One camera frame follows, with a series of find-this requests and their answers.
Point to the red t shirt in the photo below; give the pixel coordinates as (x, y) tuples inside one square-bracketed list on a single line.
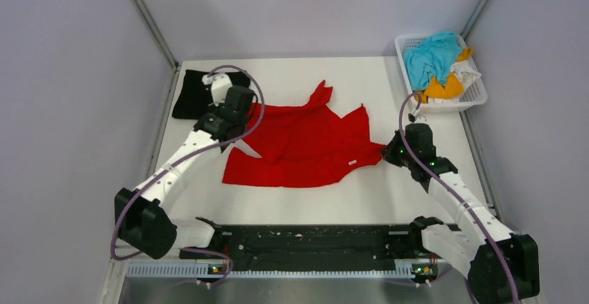
[(303, 146)]

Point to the white plastic laundry basket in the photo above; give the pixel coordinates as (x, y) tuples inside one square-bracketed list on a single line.
[(474, 95)]

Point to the white t shirt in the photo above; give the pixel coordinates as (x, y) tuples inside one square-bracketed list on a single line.
[(461, 76)]

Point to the light blue t shirt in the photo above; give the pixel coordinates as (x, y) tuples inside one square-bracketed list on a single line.
[(431, 58)]

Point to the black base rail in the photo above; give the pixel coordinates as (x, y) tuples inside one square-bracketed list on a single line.
[(314, 248)]

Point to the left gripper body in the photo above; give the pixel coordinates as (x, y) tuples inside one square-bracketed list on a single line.
[(244, 123)]

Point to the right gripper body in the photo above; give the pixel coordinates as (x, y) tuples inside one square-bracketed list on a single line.
[(396, 153)]

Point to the folded black t shirt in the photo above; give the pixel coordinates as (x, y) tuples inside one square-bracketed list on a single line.
[(195, 99)]

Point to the orange t shirt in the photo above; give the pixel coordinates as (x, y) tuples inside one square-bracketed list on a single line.
[(429, 71)]

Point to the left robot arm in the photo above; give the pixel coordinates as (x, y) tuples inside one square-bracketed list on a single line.
[(142, 214)]

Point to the aluminium frame rail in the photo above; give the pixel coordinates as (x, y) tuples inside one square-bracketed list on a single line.
[(214, 268)]

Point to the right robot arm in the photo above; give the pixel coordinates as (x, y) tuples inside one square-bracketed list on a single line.
[(498, 264)]

